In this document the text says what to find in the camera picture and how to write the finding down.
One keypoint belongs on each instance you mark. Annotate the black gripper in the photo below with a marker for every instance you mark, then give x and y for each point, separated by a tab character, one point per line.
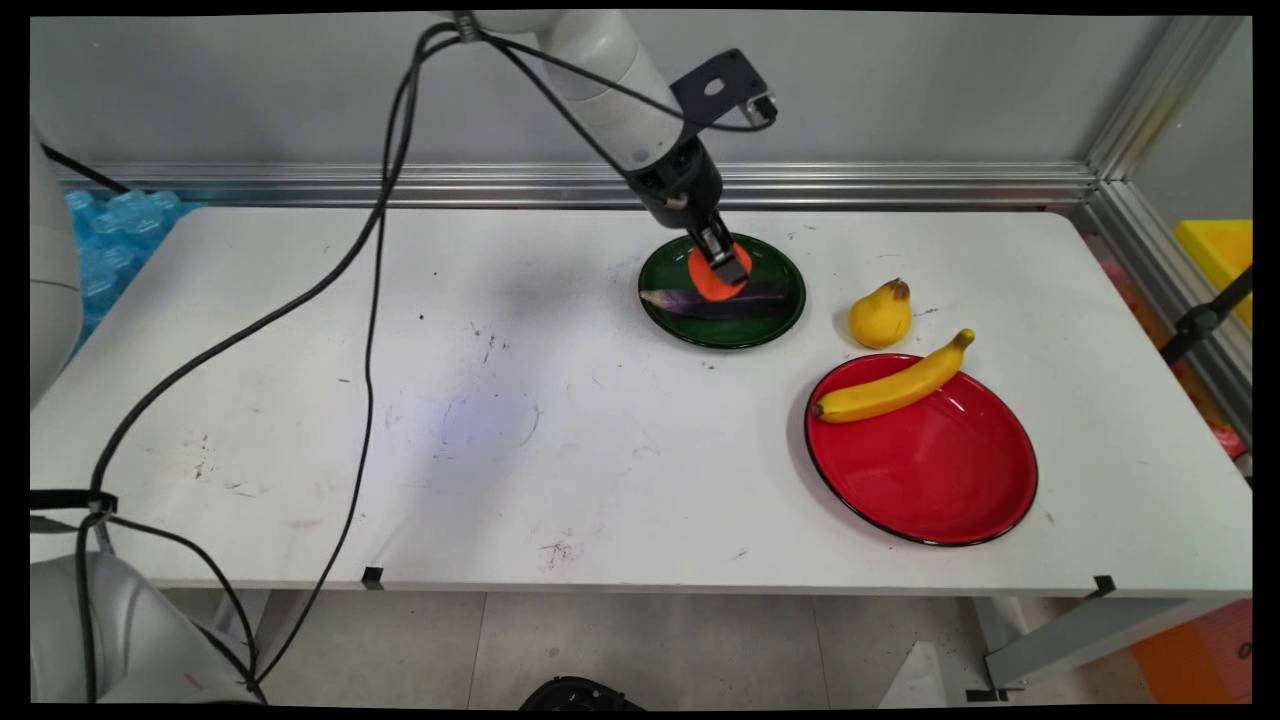
680	185

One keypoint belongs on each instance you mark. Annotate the orange carrot piece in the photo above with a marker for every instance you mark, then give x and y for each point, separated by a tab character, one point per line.
707	284

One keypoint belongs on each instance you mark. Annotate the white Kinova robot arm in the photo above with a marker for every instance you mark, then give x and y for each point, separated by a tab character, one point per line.
610	90

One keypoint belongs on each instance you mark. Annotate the purple toy eggplant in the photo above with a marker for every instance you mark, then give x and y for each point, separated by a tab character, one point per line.
720	303

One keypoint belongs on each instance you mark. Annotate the dark green round plate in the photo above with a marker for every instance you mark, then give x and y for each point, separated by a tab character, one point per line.
775	320

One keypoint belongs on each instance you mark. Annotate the yellow toy pear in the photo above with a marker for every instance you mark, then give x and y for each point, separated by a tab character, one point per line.
880	320

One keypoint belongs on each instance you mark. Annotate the yellow toy banana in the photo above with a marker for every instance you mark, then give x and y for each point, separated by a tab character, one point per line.
890	392

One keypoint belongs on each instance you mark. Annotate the red round plate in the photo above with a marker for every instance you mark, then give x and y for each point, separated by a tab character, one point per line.
930	470

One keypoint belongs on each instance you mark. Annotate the black round object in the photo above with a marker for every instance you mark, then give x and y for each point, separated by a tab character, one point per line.
580	695

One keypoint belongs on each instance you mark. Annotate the black tape marker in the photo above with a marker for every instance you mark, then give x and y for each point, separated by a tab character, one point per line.
373	577
1104	586

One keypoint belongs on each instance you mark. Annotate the yellow plastic bin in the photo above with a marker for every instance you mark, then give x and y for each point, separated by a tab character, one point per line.
1220	250

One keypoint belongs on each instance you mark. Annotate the grey table leg with foot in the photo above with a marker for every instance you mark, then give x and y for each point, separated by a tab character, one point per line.
1080	635

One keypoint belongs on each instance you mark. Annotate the blue bubble wrap sheet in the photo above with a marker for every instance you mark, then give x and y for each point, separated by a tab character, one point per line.
115	250

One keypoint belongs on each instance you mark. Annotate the orange box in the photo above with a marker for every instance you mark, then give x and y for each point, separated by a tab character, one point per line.
1195	655

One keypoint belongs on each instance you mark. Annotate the horizontal aluminium frame rail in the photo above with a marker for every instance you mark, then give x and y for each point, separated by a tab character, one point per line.
900	185

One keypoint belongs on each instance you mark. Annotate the slanted aluminium frame rail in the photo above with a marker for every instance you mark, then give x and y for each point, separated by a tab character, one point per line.
1170	270

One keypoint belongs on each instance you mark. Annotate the upright aluminium frame post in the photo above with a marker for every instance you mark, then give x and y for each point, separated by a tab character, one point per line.
1160	100

